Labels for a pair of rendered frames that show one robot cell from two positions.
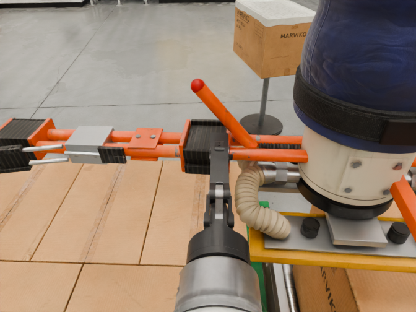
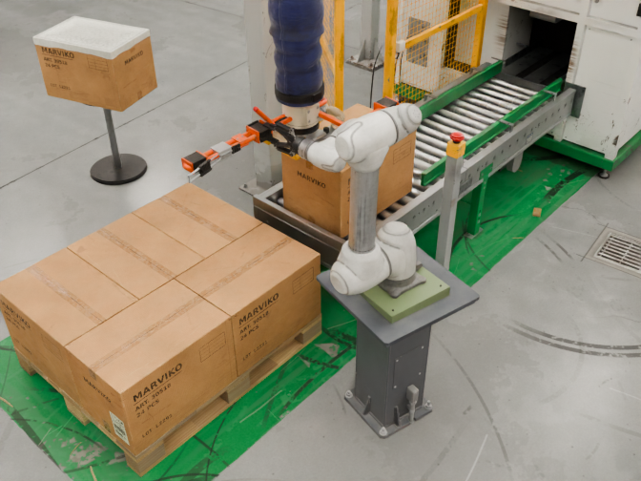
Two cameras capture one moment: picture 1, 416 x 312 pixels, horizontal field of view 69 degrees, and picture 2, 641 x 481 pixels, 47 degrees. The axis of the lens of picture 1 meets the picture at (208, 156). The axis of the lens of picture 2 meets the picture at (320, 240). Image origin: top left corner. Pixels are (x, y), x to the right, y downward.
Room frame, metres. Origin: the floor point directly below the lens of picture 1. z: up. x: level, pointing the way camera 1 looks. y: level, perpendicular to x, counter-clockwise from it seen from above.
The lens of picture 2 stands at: (-1.64, 2.05, 2.79)
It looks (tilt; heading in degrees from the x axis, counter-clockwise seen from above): 37 degrees down; 310
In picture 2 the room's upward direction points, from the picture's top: 1 degrees counter-clockwise
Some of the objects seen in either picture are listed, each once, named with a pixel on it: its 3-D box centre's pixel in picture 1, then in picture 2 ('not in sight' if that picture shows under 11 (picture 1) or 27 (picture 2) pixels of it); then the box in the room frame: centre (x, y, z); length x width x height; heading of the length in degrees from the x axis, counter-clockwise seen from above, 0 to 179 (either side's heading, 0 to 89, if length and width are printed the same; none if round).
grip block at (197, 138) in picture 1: (207, 145); (259, 131); (0.44, 0.00, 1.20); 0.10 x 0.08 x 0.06; 174
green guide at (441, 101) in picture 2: not in sight; (431, 102); (0.62, -1.76, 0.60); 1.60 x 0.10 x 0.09; 88
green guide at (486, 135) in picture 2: not in sight; (504, 128); (0.08, -1.74, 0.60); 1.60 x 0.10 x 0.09; 88
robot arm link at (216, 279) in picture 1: (218, 297); (308, 149); (0.16, -0.01, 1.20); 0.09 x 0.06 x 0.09; 88
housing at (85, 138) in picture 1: (93, 144); (221, 151); (0.46, 0.22, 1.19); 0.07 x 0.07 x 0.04; 84
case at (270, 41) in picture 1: (272, 35); (97, 62); (2.39, -0.49, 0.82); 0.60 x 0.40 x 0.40; 15
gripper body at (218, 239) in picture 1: (218, 239); (296, 143); (0.23, -0.01, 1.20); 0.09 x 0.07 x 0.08; 178
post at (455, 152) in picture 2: not in sight; (446, 225); (-0.12, -0.78, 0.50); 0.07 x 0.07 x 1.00; 88
